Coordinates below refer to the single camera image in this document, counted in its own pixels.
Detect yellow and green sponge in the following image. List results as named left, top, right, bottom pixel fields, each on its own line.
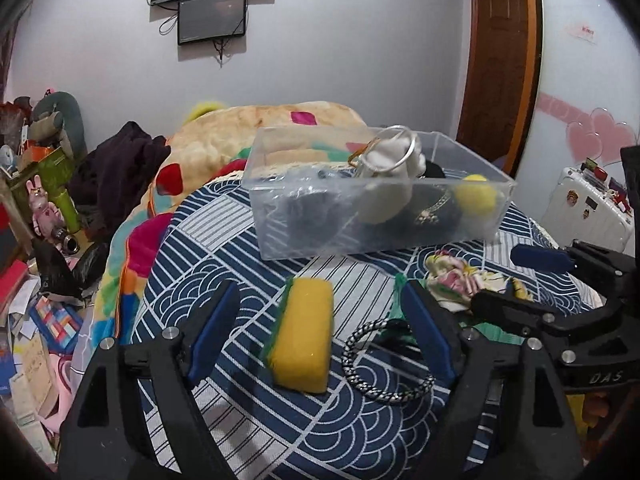
left=260, top=276, right=335, bottom=395

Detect small black wall monitor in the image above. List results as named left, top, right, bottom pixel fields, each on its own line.
left=177, top=0, right=248, bottom=46

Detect black item with gold chain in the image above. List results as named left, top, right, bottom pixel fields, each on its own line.
left=400, top=185, right=463, bottom=231

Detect blue patterned mat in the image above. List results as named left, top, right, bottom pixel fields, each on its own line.
left=132, top=170, right=601, bottom=480

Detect clear plastic box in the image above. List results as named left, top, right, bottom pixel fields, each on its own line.
left=243, top=126, right=516, bottom=261

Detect pile of papers and books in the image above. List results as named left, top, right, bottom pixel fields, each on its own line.
left=0, top=259, right=87, bottom=463

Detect silver bangle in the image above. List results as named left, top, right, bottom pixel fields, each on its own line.
left=357, top=125, right=419, bottom=174

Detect pink bunny toy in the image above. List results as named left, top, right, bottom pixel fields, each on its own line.
left=27, top=175, right=64, bottom=237

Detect white suitcase with stickers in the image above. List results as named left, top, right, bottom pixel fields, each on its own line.
left=541, top=166, right=637, bottom=252

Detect black fluffy item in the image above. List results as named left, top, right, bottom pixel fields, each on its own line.
left=272, top=192, right=351, bottom=251

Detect pink heart wall stickers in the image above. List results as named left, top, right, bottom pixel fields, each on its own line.
left=539, top=91, right=639, bottom=167

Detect colourful patchwork blanket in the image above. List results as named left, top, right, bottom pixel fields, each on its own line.
left=70, top=101, right=369, bottom=361

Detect white fabric pouch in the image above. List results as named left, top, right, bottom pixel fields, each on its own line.
left=357, top=130, right=427, bottom=225

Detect red and white wall sticker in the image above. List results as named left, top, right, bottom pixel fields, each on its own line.
left=565, top=20, right=599, bottom=46

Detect black plastic bag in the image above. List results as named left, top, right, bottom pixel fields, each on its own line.
left=31, top=236, right=109, bottom=302

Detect green cardboard box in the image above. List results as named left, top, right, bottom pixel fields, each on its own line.
left=7, top=146, right=82, bottom=234

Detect brown wooden door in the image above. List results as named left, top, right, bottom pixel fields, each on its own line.
left=456, top=0, right=544, bottom=177

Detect yellow soft ball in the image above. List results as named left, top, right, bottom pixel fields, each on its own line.
left=454, top=174, right=499, bottom=217

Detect braided black and white bracelet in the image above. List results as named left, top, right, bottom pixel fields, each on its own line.
left=341, top=318, right=437, bottom=405

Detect floral fabric scrunchie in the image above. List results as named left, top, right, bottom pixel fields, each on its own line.
left=425, top=249, right=532, bottom=312

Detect grey plush toy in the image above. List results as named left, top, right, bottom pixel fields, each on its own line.
left=29, top=91, right=87, bottom=162

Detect dark clothing pile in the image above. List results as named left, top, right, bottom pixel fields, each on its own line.
left=67, top=121, right=172, bottom=242

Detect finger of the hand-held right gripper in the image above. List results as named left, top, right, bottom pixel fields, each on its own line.
left=510, top=239, right=632, bottom=287
left=470, top=287, right=610, bottom=357

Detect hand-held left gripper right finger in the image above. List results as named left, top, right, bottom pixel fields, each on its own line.
left=399, top=279, right=587, bottom=480

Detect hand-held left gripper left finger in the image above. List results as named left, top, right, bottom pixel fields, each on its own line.
left=57, top=279, right=242, bottom=480

